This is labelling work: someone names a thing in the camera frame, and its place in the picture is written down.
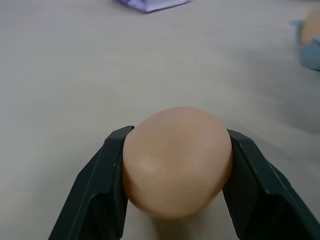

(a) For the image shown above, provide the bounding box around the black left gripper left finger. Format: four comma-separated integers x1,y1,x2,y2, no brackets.
47,125,135,240

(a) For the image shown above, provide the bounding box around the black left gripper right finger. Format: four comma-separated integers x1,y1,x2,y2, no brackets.
221,128,320,240

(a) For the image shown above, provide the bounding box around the beige egg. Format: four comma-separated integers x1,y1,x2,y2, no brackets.
121,106,234,219
300,7,320,47

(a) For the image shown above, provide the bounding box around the blue egg carton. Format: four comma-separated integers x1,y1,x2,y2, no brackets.
289,19,320,72

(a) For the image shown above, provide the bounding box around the purple and white package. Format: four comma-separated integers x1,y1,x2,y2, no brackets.
112,0,190,14

